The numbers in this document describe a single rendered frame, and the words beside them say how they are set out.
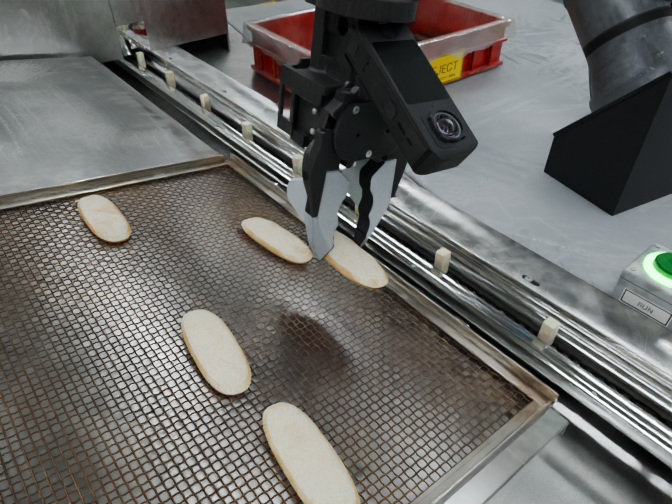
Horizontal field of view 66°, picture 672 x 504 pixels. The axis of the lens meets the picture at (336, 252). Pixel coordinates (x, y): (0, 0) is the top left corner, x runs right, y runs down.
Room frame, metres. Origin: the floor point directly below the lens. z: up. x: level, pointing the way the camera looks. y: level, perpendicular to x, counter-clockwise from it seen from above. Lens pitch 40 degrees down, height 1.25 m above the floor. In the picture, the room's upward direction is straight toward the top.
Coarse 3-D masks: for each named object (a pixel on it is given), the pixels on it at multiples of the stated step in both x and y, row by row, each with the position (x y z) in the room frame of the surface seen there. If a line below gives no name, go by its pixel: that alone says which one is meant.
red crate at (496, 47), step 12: (492, 48) 1.12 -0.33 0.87; (264, 60) 1.09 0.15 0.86; (468, 60) 1.09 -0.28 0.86; (480, 60) 1.11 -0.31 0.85; (492, 60) 1.14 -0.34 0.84; (264, 72) 1.08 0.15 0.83; (276, 72) 1.04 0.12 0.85; (468, 72) 1.08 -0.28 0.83; (480, 72) 1.11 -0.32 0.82; (444, 84) 1.05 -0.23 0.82
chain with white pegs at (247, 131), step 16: (144, 64) 1.09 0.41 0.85; (208, 96) 0.88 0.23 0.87; (256, 144) 0.76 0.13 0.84; (352, 208) 0.58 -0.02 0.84; (400, 240) 0.51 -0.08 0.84; (448, 256) 0.45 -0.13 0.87; (448, 272) 0.45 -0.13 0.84; (496, 304) 0.39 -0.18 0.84; (544, 336) 0.34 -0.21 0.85; (560, 352) 0.33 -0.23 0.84; (592, 368) 0.31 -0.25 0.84; (608, 384) 0.29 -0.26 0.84; (656, 416) 0.26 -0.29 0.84
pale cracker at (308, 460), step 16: (272, 416) 0.20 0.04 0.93; (288, 416) 0.20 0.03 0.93; (304, 416) 0.20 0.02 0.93; (272, 432) 0.19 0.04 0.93; (288, 432) 0.19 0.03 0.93; (304, 432) 0.19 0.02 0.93; (320, 432) 0.19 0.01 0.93; (272, 448) 0.18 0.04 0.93; (288, 448) 0.18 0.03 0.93; (304, 448) 0.18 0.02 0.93; (320, 448) 0.18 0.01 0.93; (288, 464) 0.16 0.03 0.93; (304, 464) 0.16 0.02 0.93; (320, 464) 0.16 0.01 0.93; (336, 464) 0.17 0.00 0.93; (304, 480) 0.15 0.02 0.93; (320, 480) 0.15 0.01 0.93; (336, 480) 0.15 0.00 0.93; (352, 480) 0.16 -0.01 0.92; (304, 496) 0.14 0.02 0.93; (320, 496) 0.14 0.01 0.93; (336, 496) 0.14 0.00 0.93; (352, 496) 0.15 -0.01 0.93
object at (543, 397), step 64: (64, 192) 0.48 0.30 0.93; (256, 192) 0.54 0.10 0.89; (64, 256) 0.37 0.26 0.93; (448, 320) 0.32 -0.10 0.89; (0, 384) 0.22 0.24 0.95; (64, 384) 0.22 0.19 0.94; (192, 384) 0.23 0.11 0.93; (256, 384) 0.23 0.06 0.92; (320, 384) 0.24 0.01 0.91; (512, 384) 0.25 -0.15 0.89; (0, 448) 0.17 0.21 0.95; (256, 448) 0.18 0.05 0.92; (448, 448) 0.19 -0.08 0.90
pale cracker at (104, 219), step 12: (84, 204) 0.45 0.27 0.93; (96, 204) 0.45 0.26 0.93; (108, 204) 0.46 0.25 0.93; (84, 216) 0.43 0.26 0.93; (96, 216) 0.43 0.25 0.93; (108, 216) 0.43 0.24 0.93; (120, 216) 0.44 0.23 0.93; (96, 228) 0.41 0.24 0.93; (108, 228) 0.41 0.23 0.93; (120, 228) 0.42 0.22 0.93; (108, 240) 0.40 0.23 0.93; (120, 240) 0.40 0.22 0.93
